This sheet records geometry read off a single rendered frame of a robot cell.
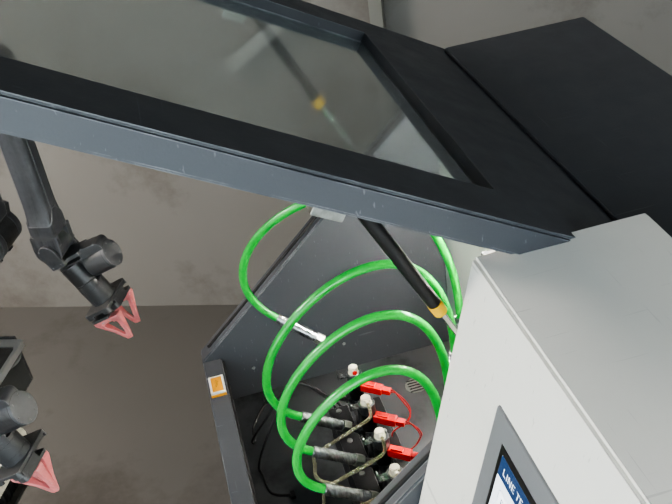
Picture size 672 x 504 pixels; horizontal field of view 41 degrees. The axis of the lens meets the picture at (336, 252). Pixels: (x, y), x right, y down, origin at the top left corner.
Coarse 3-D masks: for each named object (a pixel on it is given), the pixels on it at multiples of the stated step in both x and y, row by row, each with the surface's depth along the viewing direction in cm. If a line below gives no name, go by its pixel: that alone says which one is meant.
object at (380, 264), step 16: (352, 272) 134; (320, 288) 134; (432, 288) 139; (304, 304) 135; (448, 304) 142; (288, 320) 136; (272, 352) 138; (272, 400) 143; (288, 416) 146; (304, 416) 147
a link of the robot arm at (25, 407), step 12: (0, 396) 144; (12, 396) 145; (24, 396) 147; (0, 408) 144; (12, 408) 144; (24, 408) 146; (36, 408) 148; (0, 420) 144; (12, 420) 144; (24, 420) 145; (0, 432) 146
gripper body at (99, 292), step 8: (96, 280) 184; (104, 280) 186; (120, 280) 190; (80, 288) 184; (88, 288) 183; (96, 288) 184; (104, 288) 185; (112, 288) 187; (88, 296) 185; (96, 296) 184; (104, 296) 185; (112, 296) 185; (96, 304) 186; (104, 304) 184; (112, 304) 185; (88, 312) 186; (96, 312) 184; (104, 312) 183; (88, 320) 186
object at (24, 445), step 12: (12, 432) 151; (36, 432) 156; (0, 444) 149; (12, 444) 150; (24, 444) 152; (36, 444) 153; (0, 456) 150; (12, 456) 150; (24, 456) 151; (0, 468) 153; (12, 468) 150; (0, 480) 150
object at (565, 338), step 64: (512, 256) 102; (576, 256) 101; (640, 256) 99; (512, 320) 94; (576, 320) 92; (640, 320) 91; (448, 384) 112; (512, 384) 95; (576, 384) 85; (640, 384) 84; (448, 448) 113; (576, 448) 83; (640, 448) 77
